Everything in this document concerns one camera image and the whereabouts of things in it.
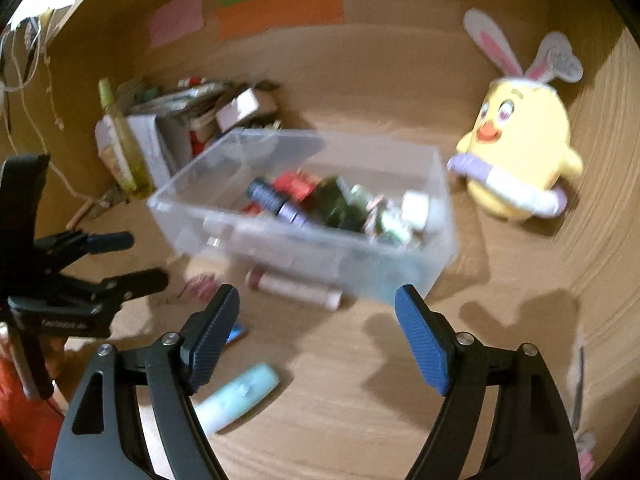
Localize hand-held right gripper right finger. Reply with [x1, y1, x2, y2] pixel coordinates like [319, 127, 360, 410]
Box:
[395, 284, 581, 480]

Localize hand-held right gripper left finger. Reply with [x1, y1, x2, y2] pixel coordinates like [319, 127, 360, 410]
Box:
[50, 283, 241, 480]

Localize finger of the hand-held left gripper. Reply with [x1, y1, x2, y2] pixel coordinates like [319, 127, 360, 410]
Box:
[60, 267, 168, 311]
[35, 231, 135, 262]

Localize mint green tube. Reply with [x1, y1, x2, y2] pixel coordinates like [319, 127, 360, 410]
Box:
[194, 364, 281, 435]

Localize clear plastic storage bin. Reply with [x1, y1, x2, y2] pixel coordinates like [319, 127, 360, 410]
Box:
[146, 129, 458, 306]

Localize green and white small jar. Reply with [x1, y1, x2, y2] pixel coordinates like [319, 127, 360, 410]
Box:
[370, 205, 416, 248]

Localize clear bottle with white cap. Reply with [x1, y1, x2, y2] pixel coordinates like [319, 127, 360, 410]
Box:
[400, 191, 446, 233]

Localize dark purple bottle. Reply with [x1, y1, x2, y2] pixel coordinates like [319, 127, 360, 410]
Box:
[247, 178, 311, 226]

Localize dark green pump bottle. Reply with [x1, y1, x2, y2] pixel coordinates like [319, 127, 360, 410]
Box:
[310, 176, 371, 233]

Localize red foil packet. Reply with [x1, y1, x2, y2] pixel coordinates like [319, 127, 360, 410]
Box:
[272, 170, 321, 203]

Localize person's left forearm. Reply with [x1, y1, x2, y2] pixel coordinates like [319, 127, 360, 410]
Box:
[0, 332, 66, 461]

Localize small blue packet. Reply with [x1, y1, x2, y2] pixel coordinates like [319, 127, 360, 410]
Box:
[225, 317, 248, 345]

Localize wooden clothespin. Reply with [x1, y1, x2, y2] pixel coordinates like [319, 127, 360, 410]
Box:
[67, 187, 126, 231]

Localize pink patterned packet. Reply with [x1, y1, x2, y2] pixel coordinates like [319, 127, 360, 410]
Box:
[177, 274, 218, 301]

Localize yellow-green spray bottle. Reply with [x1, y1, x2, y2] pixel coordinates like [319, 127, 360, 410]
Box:
[97, 77, 153, 196]

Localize pale pink tube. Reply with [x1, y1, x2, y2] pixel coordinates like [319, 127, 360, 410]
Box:
[246, 269, 343, 311]

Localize white open carton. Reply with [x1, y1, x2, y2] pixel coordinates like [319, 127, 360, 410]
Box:
[95, 112, 178, 191]

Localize pile of papers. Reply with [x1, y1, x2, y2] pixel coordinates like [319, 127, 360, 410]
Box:
[127, 80, 231, 116]

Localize small white cardboard box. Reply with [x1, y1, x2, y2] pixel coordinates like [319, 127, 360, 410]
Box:
[215, 87, 278, 131]

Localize yellow chick plush toy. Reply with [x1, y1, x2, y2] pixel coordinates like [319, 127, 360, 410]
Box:
[446, 8, 585, 221]

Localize pink sticky note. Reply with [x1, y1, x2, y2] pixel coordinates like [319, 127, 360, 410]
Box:
[148, 0, 205, 50]

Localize orange sticky note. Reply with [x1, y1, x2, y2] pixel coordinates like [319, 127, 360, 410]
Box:
[217, 0, 345, 41]

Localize white cord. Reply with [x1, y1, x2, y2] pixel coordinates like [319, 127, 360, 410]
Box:
[0, 10, 116, 211]

